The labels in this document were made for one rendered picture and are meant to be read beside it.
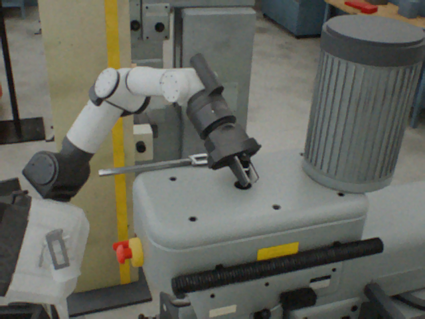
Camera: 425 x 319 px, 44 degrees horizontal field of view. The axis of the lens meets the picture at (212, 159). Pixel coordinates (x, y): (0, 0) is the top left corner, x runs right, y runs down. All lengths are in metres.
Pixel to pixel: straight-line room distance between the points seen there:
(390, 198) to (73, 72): 1.82
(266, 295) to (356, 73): 0.49
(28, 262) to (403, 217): 0.93
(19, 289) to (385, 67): 1.00
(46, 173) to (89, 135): 0.14
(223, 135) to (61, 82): 1.77
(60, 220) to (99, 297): 2.10
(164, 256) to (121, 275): 2.52
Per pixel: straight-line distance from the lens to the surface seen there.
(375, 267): 1.29
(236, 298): 1.13
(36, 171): 1.42
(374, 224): 1.29
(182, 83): 1.12
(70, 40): 2.70
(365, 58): 1.01
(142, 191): 1.08
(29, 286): 1.43
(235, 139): 1.09
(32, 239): 1.42
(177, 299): 1.95
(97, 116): 1.38
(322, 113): 1.08
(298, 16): 8.43
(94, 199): 3.12
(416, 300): 1.45
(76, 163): 1.42
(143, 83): 1.27
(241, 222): 1.00
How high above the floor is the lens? 2.49
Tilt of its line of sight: 30 degrees down
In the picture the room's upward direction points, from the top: 3 degrees clockwise
